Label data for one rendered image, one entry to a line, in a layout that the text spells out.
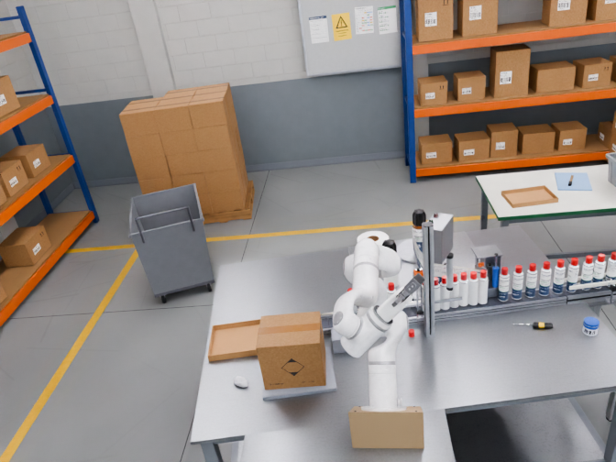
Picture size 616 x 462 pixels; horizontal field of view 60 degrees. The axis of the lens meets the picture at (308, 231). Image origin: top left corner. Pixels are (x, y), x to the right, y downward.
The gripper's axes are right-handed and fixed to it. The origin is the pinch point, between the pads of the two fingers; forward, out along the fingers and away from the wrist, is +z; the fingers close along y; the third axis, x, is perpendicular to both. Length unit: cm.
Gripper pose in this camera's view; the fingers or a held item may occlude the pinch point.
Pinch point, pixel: (417, 280)
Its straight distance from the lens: 164.5
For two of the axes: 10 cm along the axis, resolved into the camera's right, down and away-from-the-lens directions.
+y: -3.5, 1.0, -9.3
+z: 6.3, -7.1, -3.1
